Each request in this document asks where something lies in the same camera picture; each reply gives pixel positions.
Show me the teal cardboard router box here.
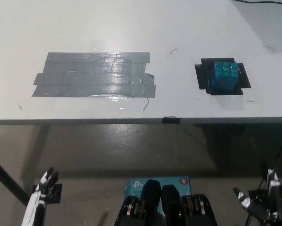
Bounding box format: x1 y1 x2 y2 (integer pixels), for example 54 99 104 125
123 176 192 212

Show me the black tape marked spot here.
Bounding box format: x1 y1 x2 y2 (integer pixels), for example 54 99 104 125
194 57 251 96

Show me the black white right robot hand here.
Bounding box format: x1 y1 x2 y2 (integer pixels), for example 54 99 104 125
234 168 282 226

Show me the black table leg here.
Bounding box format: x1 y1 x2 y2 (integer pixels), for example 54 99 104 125
0 154 31 201

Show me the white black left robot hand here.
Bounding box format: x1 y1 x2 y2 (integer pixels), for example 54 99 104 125
20 166 59 226

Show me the grey duct tape patch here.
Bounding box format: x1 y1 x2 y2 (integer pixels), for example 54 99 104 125
31 52 157 98

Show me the blue green rubik's cube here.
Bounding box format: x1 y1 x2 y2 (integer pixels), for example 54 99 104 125
208 61 239 94

